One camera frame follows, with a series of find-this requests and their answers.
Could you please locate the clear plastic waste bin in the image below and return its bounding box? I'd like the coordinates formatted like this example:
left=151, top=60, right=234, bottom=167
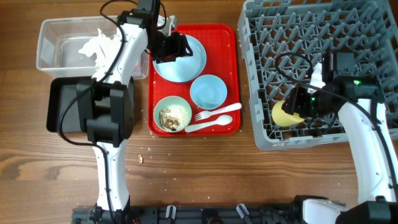
left=35, top=14, right=150, bottom=79

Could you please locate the green bowl with food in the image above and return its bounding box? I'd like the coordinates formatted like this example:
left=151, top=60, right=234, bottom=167
left=153, top=96, right=192, bottom=133

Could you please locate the grey dishwasher rack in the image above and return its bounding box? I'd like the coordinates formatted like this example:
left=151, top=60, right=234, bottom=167
left=238, top=1, right=397, bottom=151

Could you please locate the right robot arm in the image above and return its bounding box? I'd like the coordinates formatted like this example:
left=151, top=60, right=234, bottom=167
left=272, top=50, right=397, bottom=223

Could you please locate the black waste tray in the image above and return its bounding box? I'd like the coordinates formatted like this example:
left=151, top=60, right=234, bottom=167
left=46, top=77, right=91, bottom=133

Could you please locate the light blue plate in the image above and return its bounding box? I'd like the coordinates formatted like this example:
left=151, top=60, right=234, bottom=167
left=153, top=35, right=207, bottom=83

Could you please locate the white napkin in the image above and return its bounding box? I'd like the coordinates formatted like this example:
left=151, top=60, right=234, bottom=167
left=78, top=28, right=121, bottom=67

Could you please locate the light blue bowl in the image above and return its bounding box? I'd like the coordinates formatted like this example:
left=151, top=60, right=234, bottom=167
left=190, top=75, right=228, bottom=110

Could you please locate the white plastic spoon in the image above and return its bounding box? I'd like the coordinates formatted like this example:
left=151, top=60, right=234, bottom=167
left=185, top=115, right=233, bottom=133

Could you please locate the white plastic fork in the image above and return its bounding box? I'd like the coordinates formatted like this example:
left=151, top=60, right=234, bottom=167
left=194, top=103, right=242, bottom=121

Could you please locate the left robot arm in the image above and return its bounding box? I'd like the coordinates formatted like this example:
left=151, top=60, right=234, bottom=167
left=57, top=1, right=193, bottom=220

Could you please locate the yellow plastic cup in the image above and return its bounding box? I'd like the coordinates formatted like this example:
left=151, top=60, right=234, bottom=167
left=271, top=100, right=305, bottom=127

